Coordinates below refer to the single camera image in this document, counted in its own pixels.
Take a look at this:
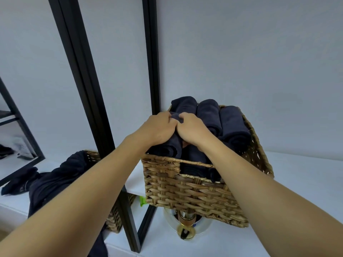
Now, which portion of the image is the person's right forearm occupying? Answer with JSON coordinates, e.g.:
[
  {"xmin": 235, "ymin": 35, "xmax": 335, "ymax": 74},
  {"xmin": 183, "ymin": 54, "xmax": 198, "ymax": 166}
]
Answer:
[{"xmin": 199, "ymin": 137, "xmax": 343, "ymax": 257}]

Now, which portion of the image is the person's left hand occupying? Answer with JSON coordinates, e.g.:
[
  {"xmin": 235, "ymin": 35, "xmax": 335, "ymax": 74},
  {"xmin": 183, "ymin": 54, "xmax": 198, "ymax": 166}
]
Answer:
[{"xmin": 134, "ymin": 111, "xmax": 179, "ymax": 147}]

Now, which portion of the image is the person's right hand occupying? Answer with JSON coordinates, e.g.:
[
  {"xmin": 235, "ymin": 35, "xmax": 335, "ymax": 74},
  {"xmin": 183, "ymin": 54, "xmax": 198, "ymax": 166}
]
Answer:
[{"xmin": 177, "ymin": 112, "xmax": 215, "ymax": 153}]

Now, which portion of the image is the woven wicker basket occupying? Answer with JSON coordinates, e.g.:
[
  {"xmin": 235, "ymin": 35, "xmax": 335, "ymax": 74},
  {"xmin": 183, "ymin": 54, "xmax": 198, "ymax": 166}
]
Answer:
[{"xmin": 141, "ymin": 104, "xmax": 274, "ymax": 228}]

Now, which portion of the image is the black metal shelf leg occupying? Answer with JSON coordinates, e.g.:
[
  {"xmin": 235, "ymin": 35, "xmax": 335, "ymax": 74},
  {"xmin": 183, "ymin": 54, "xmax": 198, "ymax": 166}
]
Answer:
[{"xmin": 136, "ymin": 205, "xmax": 157, "ymax": 247}]

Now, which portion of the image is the person's left forearm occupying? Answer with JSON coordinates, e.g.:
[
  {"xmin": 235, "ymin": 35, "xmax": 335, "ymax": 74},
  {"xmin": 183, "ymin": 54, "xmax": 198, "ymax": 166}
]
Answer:
[{"xmin": 0, "ymin": 133, "xmax": 150, "ymax": 257}]

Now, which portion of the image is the gold black object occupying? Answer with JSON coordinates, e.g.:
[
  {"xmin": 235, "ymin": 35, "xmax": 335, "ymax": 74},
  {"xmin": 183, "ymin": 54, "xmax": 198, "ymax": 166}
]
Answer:
[{"xmin": 163, "ymin": 207, "xmax": 214, "ymax": 241}]

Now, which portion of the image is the dark navy printed towel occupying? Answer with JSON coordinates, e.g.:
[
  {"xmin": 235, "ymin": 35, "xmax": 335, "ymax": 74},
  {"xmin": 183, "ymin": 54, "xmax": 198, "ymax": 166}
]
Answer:
[{"xmin": 147, "ymin": 112, "xmax": 185, "ymax": 160}]

